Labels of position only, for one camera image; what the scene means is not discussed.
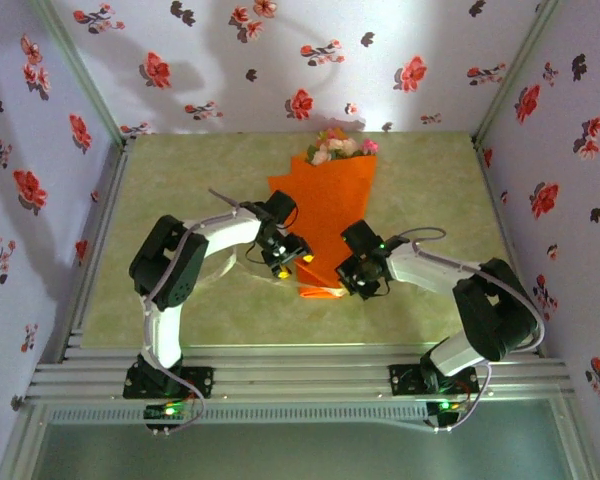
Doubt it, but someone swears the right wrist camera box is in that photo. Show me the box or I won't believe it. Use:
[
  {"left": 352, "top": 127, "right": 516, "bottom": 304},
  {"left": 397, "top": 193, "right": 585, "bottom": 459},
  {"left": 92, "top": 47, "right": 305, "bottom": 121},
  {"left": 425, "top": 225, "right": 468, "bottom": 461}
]
[{"left": 354, "top": 262, "right": 381, "bottom": 294}]

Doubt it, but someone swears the aluminium corner post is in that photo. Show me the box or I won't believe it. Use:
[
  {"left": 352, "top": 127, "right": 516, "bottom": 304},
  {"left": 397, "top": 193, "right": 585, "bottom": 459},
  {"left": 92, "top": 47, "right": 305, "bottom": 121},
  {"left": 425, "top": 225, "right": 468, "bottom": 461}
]
[
  {"left": 471, "top": 0, "right": 564, "bottom": 149},
  {"left": 27, "top": 0, "right": 134, "bottom": 151}
]

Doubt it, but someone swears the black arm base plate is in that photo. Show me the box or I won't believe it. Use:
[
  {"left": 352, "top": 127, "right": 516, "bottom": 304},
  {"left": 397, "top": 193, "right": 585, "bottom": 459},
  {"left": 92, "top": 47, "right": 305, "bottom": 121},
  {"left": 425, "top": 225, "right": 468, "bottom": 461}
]
[
  {"left": 123, "top": 366, "right": 215, "bottom": 400},
  {"left": 388, "top": 363, "right": 480, "bottom": 397}
]

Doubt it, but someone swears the aluminium frame rail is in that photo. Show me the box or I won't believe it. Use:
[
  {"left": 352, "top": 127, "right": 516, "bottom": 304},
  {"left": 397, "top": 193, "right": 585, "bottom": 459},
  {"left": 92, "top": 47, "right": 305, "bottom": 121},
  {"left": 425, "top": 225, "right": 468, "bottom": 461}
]
[{"left": 24, "top": 343, "right": 579, "bottom": 406}]

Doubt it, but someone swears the slotted cable duct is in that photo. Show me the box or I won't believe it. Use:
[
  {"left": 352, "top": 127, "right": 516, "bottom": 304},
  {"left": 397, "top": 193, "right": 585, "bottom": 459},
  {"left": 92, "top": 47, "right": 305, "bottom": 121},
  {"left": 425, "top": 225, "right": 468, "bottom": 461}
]
[{"left": 47, "top": 403, "right": 431, "bottom": 426}]

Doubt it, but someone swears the aluminium side rail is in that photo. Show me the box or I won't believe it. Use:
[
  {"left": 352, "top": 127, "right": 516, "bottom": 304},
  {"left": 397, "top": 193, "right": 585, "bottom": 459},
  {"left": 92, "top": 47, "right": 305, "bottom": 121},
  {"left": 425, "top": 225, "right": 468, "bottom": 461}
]
[
  {"left": 57, "top": 142, "right": 134, "bottom": 364},
  {"left": 472, "top": 139, "right": 546, "bottom": 359}
]

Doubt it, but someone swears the orange wrapping paper sheet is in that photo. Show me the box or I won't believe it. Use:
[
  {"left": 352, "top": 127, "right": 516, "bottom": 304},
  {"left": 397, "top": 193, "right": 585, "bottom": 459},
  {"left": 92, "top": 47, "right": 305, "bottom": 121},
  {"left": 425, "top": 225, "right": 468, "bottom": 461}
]
[{"left": 267, "top": 153, "right": 379, "bottom": 300}]

